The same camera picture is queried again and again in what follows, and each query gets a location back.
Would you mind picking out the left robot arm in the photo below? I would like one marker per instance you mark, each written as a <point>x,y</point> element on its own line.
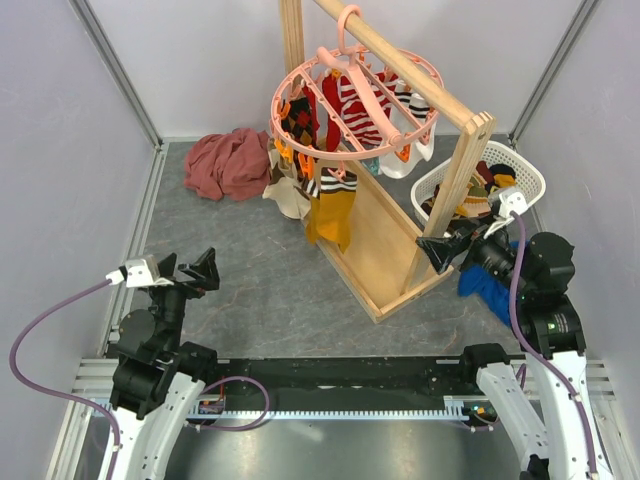
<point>158,376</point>

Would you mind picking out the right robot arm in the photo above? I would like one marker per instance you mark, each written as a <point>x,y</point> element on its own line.
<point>559,439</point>

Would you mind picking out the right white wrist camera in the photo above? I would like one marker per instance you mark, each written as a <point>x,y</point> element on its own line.
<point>503,203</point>

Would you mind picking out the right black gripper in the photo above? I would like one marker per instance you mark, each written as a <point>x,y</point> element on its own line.
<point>442,250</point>

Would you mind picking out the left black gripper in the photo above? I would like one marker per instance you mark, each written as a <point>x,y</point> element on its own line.
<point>205,268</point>

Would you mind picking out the white plastic basket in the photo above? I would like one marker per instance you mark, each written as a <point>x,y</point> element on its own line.
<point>529,179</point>

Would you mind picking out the blue cloth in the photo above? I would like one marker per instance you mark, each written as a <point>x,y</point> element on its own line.
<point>476,281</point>

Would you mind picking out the mustard yellow sock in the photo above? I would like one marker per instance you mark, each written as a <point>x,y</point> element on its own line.
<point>331,202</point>

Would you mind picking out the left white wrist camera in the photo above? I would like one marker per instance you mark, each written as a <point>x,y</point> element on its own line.
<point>140,272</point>

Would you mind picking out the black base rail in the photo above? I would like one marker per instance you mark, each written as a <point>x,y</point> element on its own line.
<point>344,384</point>

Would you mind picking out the pink round clip hanger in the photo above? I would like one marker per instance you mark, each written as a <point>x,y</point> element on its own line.
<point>407,134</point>

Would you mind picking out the black argyle sock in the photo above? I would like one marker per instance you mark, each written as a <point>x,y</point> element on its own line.
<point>301,120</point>

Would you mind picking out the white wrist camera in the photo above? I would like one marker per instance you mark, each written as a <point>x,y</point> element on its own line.
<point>140,272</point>
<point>503,203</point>

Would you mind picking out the beige brown sock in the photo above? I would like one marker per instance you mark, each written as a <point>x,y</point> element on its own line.
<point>284,188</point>

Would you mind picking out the socks pile in basket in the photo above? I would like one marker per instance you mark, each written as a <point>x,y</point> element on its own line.
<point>485,180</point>

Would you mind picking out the wooden hanger rack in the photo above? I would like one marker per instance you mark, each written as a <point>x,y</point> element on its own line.
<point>383,267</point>

